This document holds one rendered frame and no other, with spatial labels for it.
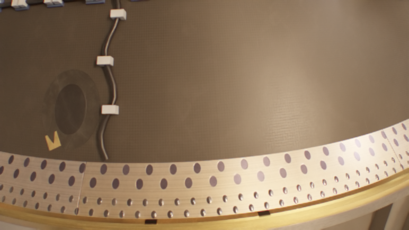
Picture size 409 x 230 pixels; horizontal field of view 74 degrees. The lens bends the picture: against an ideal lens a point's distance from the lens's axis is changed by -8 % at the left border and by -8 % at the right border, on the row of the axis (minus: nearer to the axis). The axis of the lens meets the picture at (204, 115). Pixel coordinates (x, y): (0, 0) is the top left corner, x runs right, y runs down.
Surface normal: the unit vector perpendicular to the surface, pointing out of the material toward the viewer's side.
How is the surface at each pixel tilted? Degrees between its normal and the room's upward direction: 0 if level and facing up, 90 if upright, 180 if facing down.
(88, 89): 62
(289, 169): 43
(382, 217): 90
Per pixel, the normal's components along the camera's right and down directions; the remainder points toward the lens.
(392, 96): 0.40, -0.14
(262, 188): 0.09, -0.41
